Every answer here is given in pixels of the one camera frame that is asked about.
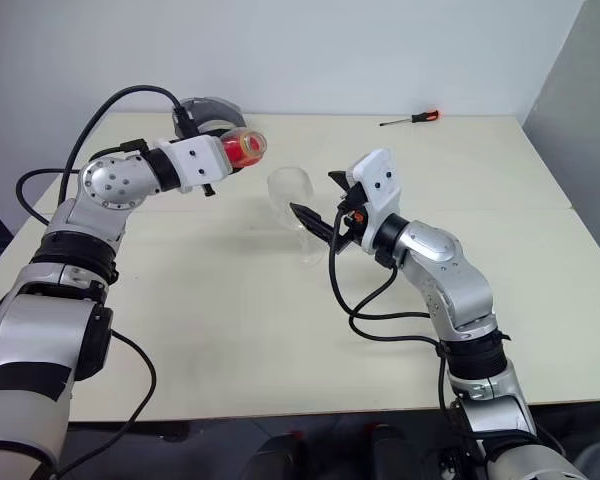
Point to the grey curved plastic shell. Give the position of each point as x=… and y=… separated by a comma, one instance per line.
x=220, y=111

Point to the orange and black screwdriver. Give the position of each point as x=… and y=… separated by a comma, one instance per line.
x=420, y=116

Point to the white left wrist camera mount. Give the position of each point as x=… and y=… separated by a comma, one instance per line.
x=195, y=160

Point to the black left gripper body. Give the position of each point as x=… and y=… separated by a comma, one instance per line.
x=209, y=189

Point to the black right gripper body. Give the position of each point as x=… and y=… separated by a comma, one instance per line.
x=350, y=232

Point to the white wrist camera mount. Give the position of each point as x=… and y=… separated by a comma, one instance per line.
x=195, y=160
x=380, y=195

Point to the clear wine glass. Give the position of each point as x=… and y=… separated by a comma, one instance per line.
x=287, y=190

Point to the clear bottle with red drink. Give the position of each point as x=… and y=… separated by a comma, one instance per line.
x=240, y=147

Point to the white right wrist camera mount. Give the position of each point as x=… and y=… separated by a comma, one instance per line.
x=380, y=195

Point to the dark rounded shape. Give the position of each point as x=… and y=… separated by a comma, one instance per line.
x=392, y=450
x=280, y=455

